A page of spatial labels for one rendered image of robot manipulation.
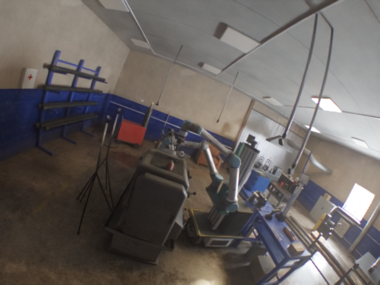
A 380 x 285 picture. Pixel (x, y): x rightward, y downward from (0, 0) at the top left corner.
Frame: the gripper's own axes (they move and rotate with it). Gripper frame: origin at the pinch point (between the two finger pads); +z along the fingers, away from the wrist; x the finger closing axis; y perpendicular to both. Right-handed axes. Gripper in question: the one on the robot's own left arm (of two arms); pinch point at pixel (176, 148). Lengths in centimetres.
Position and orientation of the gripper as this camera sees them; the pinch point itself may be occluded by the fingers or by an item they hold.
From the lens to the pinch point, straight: 175.0
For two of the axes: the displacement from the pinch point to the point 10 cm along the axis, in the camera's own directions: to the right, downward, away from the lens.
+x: 1.7, -1.4, 9.8
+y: 9.1, 4.0, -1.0
